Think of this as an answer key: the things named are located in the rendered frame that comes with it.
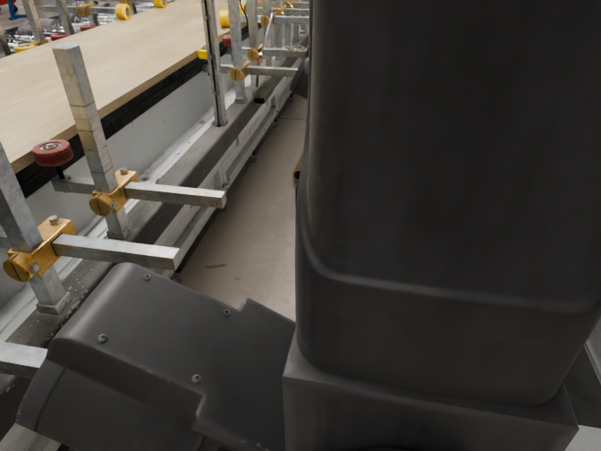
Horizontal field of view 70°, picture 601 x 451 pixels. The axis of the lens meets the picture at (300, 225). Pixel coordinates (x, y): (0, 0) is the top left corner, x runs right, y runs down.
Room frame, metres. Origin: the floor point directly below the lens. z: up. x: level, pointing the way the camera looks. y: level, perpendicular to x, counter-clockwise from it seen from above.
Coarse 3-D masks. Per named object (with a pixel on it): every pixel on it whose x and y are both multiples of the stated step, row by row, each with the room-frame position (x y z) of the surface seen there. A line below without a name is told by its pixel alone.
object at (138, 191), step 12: (60, 180) 0.92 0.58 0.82; (72, 180) 0.92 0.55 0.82; (84, 180) 0.92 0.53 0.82; (84, 192) 0.90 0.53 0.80; (132, 192) 0.88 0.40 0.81; (144, 192) 0.87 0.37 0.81; (156, 192) 0.87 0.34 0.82; (168, 192) 0.86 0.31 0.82; (180, 192) 0.86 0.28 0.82; (192, 192) 0.86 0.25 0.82; (204, 192) 0.86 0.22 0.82; (216, 192) 0.86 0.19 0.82; (192, 204) 0.85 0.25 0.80; (204, 204) 0.84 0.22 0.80; (216, 204) 0.84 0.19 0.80
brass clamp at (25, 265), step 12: (48, 228) 0.67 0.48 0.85; (60, 228) 0.67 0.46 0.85; (72, 228) 0.69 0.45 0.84; (48, 240) 0.63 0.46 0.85; (12, 252) 0.59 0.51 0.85; (24, 252) 0.59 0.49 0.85; (36, 252) 0.60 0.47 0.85; (48, 252) 0.62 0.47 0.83; (12, 264) 0.57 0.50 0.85; (24, 264) 0.57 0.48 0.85; (36, 264) 0.58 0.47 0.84; (48, 264) 0.61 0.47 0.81; (12, 276) 0.57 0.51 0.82; (24, 276) 0.57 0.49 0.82
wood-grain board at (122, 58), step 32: (192, 0) 3.42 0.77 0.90; (224, 0) 3.42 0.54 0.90; (96, 32) 2.28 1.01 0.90; (128, 32) 2.28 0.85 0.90; (160, 32) 2.28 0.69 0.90; (192, 32) 2.28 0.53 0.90; (224, 32) 2.28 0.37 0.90; (0, 64) 1.67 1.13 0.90; (32, 64) 1.67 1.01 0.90; (96, 64) 1.67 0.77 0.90; (128, 64) 1.67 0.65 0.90; (160, 64) 1.67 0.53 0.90; (0, 96) 1.31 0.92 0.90; (32, 96) 1.31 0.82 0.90; (64, 96) 1.31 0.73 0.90; (96, 96) 1.31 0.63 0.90; (128, 96) 1.35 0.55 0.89; (0, 128) 1.05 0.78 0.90; (32, 128) 1.05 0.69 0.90; (64, 128) 1.05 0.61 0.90; (32, 160) 0.91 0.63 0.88
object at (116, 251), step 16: (0, 240) 0.66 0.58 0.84; (64, 240) 0.64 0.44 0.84; (80, 240) 0.64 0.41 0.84; (96, 240) 0.64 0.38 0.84; (112, 240) 0.64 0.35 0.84; (80, 256) 0.63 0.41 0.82; (96, 256) 0.62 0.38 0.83; (112, 256) 0.61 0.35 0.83; (128, 256) 0.61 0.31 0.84; (144, 256) 0.60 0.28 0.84; (160, 256) 0.60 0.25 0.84; (176, 256) 0.60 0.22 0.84
